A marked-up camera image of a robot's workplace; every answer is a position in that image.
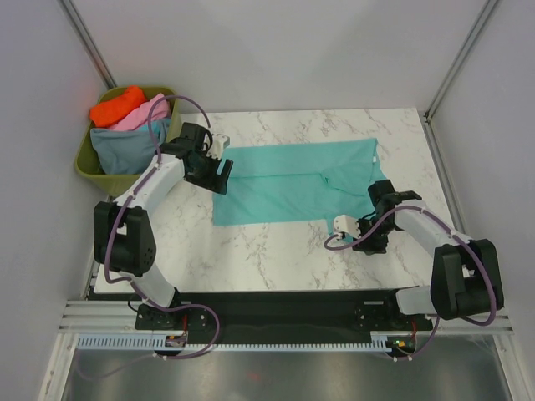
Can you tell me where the white slotted cable duct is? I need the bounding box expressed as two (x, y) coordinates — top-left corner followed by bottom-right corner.
(76, 332), (391, 353)

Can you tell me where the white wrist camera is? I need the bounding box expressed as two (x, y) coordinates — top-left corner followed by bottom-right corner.
(333, 215), (360, 239)
(206, 134), (231, 160)

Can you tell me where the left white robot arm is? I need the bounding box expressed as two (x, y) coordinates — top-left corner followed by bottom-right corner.
(94, 123), (233, 330)

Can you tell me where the teal t shirt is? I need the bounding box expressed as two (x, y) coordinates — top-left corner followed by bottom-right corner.
(212, 138), (385, 226)

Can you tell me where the aluminium extrusion rail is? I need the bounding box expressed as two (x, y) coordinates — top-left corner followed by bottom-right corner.
(58, 298), (143, 334)

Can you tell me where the orange t shirt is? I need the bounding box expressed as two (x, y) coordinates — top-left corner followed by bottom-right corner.
(89, 85), (147, 128)

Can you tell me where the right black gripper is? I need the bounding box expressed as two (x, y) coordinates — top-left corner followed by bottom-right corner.
(349, 215), (397, 256)

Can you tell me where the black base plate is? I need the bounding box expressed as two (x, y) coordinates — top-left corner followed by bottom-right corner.
(155, 290), (432, 344)

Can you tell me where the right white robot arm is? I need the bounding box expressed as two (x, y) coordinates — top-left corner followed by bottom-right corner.
(352, 180), (504, 329)

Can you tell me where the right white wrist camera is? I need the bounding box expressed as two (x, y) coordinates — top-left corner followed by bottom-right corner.
(333, 215), (360, 239)

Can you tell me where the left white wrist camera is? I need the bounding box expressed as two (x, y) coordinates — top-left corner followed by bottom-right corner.
(206, 134), (231, 160)

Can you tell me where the pink t shirt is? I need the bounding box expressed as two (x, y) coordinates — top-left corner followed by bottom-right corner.
(109, 93), (171, 131)

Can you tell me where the light blue t shirt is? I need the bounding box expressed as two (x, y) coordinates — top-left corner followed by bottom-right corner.
(135, 118), (171, 144)

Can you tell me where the grey blue t shirt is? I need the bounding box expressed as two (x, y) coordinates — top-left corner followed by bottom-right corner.
(89, 125), (156, 175)

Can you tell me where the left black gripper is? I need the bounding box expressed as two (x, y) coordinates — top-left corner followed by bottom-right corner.
(185, 151), (232, 196)

